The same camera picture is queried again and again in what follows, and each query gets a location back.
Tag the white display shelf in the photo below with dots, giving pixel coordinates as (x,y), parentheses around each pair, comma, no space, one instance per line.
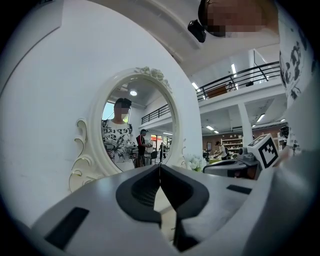
(232,145)

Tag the person's head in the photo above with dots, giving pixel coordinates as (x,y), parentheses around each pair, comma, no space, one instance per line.
(237,17)

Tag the white black-printed shirt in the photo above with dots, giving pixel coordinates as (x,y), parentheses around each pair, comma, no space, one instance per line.
(296,62)

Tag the white ornate oval mirror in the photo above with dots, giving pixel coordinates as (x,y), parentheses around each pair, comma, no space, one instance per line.
(100,140)

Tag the black head-mounted camera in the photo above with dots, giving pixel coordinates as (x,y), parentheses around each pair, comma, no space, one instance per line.
(197,30)

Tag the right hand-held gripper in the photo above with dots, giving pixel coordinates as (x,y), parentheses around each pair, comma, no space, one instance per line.
(265,150)

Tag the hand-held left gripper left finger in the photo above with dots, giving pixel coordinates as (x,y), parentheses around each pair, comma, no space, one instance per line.
(105,200)

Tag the black balcony railing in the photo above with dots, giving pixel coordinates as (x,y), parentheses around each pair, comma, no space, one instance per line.
(240,77)

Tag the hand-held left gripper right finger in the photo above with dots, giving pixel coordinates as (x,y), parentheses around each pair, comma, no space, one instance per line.
(212,197)

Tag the white artificial flowers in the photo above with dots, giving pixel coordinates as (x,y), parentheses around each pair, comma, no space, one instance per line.
(195,163)

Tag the white square column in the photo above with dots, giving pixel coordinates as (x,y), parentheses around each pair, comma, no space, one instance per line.
(245,125)

